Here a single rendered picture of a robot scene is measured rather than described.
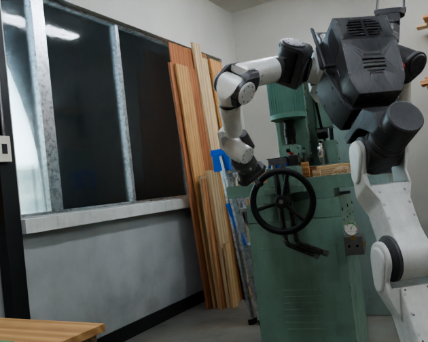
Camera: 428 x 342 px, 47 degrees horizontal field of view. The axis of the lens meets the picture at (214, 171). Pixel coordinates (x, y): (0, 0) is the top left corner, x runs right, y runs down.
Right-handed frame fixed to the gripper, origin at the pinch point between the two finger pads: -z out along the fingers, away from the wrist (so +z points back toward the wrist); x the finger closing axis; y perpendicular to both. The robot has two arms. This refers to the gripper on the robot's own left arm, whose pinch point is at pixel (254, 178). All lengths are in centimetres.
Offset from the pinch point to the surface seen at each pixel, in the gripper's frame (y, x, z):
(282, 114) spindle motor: 35, 33, -22
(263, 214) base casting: 7.2, -4.0, -38.9
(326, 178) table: -2.5, 27.5, -32.2
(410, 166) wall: 69, 133, -238
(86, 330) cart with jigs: -33, -70, 41
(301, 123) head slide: 35, 41, -39
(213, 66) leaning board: 216, 53, -138
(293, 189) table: -0.3, 12.3, -25.5
